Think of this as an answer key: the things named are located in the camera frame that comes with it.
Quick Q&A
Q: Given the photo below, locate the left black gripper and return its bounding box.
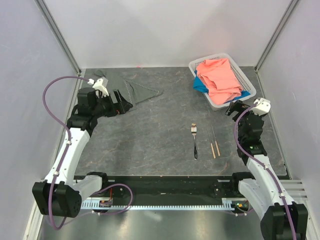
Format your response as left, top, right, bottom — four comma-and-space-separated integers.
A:
91, 89, 133, 119

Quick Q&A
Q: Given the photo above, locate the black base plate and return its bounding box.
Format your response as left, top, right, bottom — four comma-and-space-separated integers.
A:
102, 175, 244, 199

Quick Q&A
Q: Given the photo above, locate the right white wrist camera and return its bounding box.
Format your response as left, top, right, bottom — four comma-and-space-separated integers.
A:
251, 97, 271, 116

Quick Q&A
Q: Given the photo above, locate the white plastic basket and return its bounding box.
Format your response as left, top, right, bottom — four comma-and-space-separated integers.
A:
188, 53, 257, 111

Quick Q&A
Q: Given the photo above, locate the blue cloth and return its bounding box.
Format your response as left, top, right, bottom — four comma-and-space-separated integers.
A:
193, 76, 250, 100

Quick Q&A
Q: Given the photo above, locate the right metal chopstick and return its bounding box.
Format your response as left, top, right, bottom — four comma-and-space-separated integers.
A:
211, 125, 221, 157

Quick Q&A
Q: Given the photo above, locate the silver metal fork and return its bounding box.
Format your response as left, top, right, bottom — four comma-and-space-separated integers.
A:
191, 123, 198, 161

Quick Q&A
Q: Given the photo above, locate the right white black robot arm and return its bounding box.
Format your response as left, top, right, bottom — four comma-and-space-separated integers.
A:
225, 98, 308, 240

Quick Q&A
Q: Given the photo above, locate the slotted cable duct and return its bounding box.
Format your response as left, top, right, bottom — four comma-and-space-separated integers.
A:
81, 198, 249, 211

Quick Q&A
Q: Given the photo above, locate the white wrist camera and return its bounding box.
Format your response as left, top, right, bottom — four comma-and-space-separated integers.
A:
251, 97, 271, 116
88, 77, 109, 97

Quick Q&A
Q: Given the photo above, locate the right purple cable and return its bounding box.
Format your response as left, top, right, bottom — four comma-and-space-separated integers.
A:
222, 104, 298, 240

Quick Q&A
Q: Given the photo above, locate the grey cloth napkin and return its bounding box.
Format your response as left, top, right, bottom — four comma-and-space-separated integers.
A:
93, 69, 163, 111

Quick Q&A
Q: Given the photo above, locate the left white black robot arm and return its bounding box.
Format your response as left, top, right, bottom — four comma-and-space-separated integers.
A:
32, 87, 133, 218

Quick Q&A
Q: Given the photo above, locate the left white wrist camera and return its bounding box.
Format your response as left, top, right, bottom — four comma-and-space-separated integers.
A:
88, 77, 109, 97

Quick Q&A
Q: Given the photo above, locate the salmon pink cloth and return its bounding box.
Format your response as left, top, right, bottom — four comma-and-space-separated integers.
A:
196, 58, 243, 105

